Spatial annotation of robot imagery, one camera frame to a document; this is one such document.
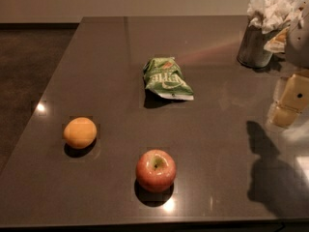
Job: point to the orange fruit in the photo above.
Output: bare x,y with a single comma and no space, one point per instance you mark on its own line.
80,133

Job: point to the crumpled white paper tissues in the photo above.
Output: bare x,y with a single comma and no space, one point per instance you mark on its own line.
274,18

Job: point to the green chip bag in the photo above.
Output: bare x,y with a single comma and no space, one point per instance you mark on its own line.
164,77

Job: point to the metal can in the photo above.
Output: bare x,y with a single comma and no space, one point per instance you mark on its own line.
251,51

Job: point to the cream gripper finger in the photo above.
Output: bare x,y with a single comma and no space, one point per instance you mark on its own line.
290,98

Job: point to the red apple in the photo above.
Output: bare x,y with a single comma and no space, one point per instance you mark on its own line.
155,171

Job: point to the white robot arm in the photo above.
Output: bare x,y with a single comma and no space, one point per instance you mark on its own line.
297,48

